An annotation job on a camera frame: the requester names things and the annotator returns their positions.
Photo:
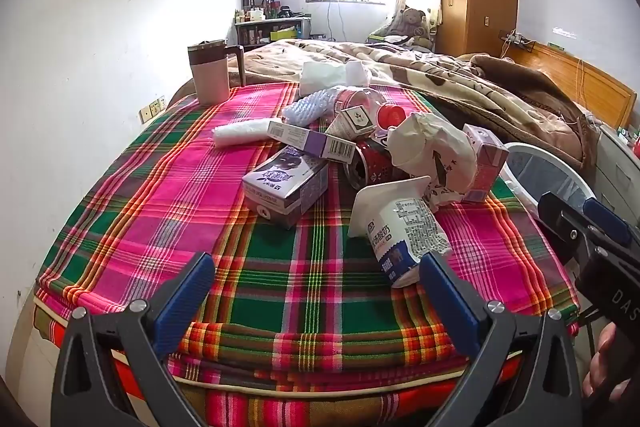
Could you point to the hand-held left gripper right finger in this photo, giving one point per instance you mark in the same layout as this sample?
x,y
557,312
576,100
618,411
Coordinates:
x,y
445,302

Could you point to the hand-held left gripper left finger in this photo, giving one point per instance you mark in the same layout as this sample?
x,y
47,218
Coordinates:
x,y
185,302

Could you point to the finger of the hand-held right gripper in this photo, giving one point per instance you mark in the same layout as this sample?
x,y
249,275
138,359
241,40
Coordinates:
x,y
565,222
605,214

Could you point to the white trash bin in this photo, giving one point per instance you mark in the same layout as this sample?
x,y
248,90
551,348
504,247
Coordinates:
x,y
545,177

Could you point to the white yogurt cup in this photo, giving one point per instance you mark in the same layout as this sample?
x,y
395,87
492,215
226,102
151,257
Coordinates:
x,y
400,227

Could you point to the pink drink carton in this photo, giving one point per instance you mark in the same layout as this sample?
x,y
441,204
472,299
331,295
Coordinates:
x,y
485,157

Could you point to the purple milk carton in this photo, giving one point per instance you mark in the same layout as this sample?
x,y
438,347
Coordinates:
x,y
280,187

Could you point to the red drink can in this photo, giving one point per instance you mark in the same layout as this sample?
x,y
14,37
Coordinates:
x,y
372,164

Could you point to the white paper bag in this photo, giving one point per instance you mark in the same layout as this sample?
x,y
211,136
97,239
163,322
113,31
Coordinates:
x,y
425,147

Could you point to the white paper roll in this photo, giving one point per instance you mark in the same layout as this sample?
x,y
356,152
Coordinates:
x,y
240,133

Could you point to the plastic bottle with red cap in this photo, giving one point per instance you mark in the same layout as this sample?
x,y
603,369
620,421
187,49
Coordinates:
x,y
390,114

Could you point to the long purple white box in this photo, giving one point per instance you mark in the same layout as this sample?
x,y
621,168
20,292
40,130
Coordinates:
x,y
300,138

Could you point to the small green carton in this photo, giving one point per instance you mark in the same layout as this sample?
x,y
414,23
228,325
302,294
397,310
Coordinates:
x,y
352,122

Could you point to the white foam net sleeve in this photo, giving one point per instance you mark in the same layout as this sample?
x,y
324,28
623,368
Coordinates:
x,y
305,109

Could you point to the person's right hand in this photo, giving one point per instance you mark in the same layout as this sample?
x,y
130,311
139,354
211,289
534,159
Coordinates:
x,y
600,357

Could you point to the grey drawer nightstand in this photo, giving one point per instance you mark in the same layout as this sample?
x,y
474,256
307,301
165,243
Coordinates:
x,y
615,167

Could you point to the pink green plaid cloth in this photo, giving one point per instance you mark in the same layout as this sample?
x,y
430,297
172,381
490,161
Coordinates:
x,y
150,207

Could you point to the wooden headboard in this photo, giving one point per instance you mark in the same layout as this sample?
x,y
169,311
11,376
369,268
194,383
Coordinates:
x,y
565,74

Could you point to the brown patterned blanket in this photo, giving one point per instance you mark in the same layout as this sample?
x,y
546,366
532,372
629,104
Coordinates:
x,y
475,87

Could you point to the power strip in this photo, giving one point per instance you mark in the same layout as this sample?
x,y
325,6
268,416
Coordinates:
x,y
517,39

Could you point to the pink mug with brown lid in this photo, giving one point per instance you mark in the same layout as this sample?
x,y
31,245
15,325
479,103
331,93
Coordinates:
x,y
210,77

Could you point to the brown teddy bear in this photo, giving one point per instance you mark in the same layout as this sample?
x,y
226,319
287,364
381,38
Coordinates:
x,y
412,24

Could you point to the white tissue pack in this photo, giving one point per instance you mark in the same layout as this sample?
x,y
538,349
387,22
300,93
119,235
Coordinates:
x,y
320,77

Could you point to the cluttered shelf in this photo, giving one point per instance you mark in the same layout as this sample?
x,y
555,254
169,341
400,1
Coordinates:
x,y
260,32

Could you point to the wall socket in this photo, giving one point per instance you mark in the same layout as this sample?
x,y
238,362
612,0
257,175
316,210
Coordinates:
x,y
152,109

